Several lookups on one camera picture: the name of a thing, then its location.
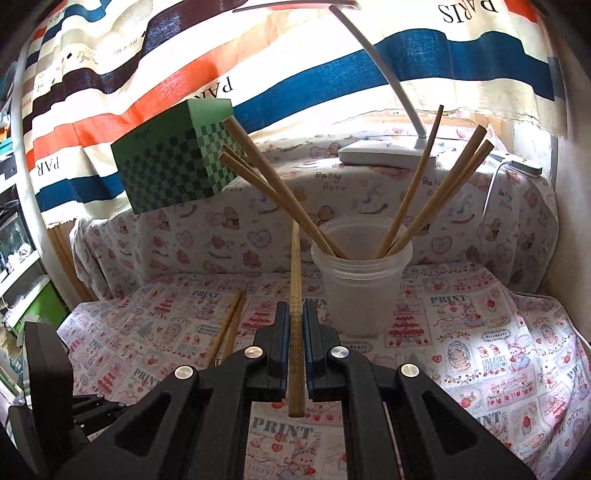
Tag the white router box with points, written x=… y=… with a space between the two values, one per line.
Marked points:
x=521 y=167

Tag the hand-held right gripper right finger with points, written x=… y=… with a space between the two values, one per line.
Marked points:
x=311 y=341

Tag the wooden frame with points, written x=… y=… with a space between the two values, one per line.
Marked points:
x=69 y=258

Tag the white shelf unit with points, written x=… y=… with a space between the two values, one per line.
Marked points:
x=21 y=272

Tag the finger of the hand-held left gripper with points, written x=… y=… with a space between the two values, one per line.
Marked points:
x=99 y=408

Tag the green storage bin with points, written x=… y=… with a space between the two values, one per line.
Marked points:
x=41 y=307

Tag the green checkered box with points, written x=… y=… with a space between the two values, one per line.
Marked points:
x=171 y=170

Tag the striped curtain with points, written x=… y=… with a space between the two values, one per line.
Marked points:
x=138 y=69

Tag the white desk lamp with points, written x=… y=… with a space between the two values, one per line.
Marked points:
x=383 y=154

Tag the translucent plastic cup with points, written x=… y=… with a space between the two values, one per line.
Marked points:
x=360 y=295

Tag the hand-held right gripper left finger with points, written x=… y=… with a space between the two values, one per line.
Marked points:
x=282 y=341

